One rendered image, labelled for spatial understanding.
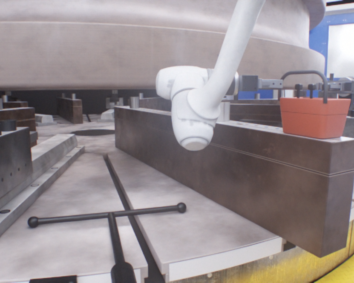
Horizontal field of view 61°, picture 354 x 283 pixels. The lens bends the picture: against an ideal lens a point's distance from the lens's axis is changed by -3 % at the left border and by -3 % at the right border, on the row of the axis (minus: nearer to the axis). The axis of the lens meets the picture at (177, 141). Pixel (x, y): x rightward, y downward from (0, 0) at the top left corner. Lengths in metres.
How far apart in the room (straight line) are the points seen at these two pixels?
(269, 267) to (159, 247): 0.45
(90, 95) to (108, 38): 6.65
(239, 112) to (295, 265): 2.15
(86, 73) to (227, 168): 0.73
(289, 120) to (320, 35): 5.63
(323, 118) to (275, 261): 0.59
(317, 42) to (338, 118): 5.65
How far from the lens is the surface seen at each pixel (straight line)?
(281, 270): 1.36
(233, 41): 0.77
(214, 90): 0.77
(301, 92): 4.33
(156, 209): 1.33
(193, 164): 1.62
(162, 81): 0.92
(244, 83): 0.94
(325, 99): 1.01
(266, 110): 3.28
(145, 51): 1.40
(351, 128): 2.15
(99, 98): 8.16
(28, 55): 1.40
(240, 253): 1.13
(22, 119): 2.92
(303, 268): 1.47
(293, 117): 1.09
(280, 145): 1.13
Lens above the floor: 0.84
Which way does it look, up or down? 10 degrees down
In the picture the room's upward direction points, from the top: straight up
